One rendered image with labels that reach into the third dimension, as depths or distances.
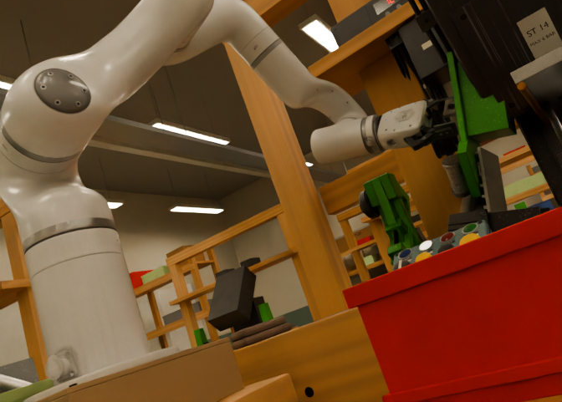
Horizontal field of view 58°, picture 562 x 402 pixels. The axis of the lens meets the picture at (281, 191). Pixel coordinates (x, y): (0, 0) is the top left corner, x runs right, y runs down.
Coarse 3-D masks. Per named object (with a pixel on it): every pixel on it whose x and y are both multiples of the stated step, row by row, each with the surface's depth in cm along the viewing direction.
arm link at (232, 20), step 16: (224, 0) 107; (240, 0) 109; (208, 16) 106; (224, 16) 106; (240, 16) 107; (256, 16) 109; (208, 32) 106; (224, 32) 107; (240, 32) 108; (256, 32) 108; (272, 32) 110; (192, 48) 107; (208, 48) 109; (240, 48) 110; (256, 48) 109
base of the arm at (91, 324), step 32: (32, 256) 64; (64, 256) 63; (96, 256) 64; (32, 288) 65; (64, 288) 62; (96, 288) 63; (128, 288) 66; (64, 320) 61; (96, 320) 61; (128, 320) 64; (64, 352) 60; (96, 352) 60; (128, 352) 62; (160, 352) 61; (64, 384) 56
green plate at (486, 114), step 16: (448, 64) 93; (464, 80) 93; (464, 96) 93; (464, 112) 93; (480, 112) 91; (496, 112) 90; (464, 128) 91; (480, 128) 91; (496, 128) 90; (512, 128) 92
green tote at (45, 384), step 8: (32, 384) 85; (40, 384) 85; (48, 384) 86; (8, 392) 83; (16, 392) 83; (24, 392) 84; (32, 392) 84; (0, 400) 82; (8, 400) 82; (16, 400) 83
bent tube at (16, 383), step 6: (0, 378) 104; (6, 378) 104; (12, 378) 105; (0, 384) 103; (6, 384) 103; (12, 384) 103; (18, 384) 104; (24, 384) 104; (0, 390) 104; (6, 390) 103
